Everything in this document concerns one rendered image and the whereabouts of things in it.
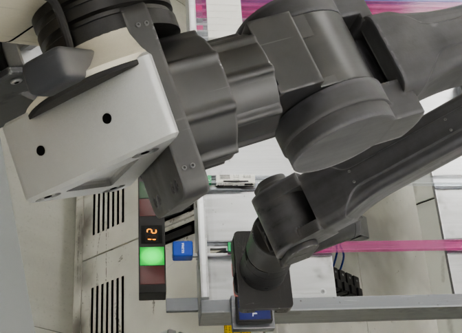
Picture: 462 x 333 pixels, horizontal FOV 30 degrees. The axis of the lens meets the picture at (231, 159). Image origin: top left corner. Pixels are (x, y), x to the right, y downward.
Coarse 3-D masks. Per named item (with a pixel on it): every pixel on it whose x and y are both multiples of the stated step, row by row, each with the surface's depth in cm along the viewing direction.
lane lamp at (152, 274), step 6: (144, 270) 127; (150, 270) 127; (156, 270) 127; (162, 270) 127; (144, 276) 127; (150, 276) 127; (156, 276) 127; (162, 276) 127; (144, 282) 126; (150, 282) 126; (156, 282) 127; (162, 282) 127
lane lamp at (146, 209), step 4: (140, 200) 133; (144, 200) 133; (148, 200) 133; (140, 204) 132; (144, 204) 132; (148, 204) 132; (140, 208) 132; (144, 208) 132; (148, 208) 132; (152, 208) 132; (140, 212) 132; (144, 212) 132; (148, 212) 132; (152, 212) 132
